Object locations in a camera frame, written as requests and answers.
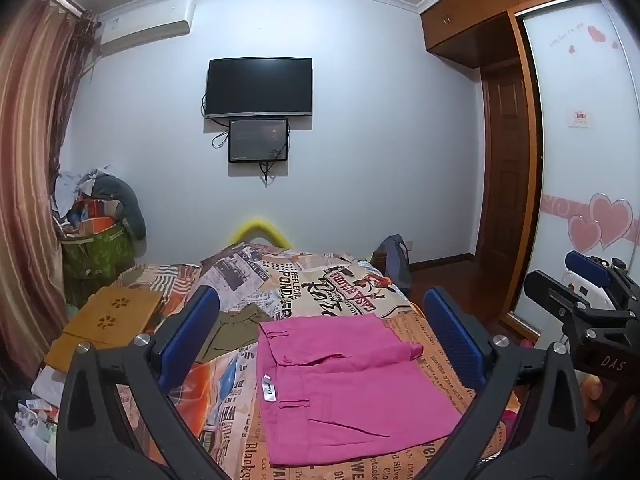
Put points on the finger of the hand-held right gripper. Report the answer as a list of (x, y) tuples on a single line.
[(587, 263), (550, 286)]

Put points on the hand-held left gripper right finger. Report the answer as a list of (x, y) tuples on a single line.
[(452, 340)]

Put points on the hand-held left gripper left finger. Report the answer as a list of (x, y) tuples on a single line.
[(192, 330)]

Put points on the pink pants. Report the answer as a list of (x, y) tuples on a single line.
[(350, 385)]

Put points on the olive green pants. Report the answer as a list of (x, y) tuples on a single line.
[(235, 330)]

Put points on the person's right hand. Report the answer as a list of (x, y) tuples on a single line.
[(592, 395)]

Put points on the wooden lap desk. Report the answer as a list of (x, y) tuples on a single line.
[(100, 312)]

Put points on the grey blue backpack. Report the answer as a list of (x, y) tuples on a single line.
[(395, 260)]

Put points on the wooden wardrobe with heart doors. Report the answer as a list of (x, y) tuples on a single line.
[(575, 160)]

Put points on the yellow curved cushion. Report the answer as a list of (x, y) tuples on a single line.
[(260, 227)]

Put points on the printed newspaper pattern blanket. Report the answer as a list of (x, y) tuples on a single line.
[(320, 285)]

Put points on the grey plush pillow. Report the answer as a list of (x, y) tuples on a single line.
[(125, 200)]

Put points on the pile of papers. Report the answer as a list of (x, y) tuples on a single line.
[(35, 420)]

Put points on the striped brown curtain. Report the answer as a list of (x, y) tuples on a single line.
[(30, 160)]

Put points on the white air conditioner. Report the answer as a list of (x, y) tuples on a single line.
[(145, 25)]

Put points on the small black wall monitor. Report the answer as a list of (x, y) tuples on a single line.
[(257, 140)]

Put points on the black wall television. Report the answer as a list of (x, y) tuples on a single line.
[(260, 87)]

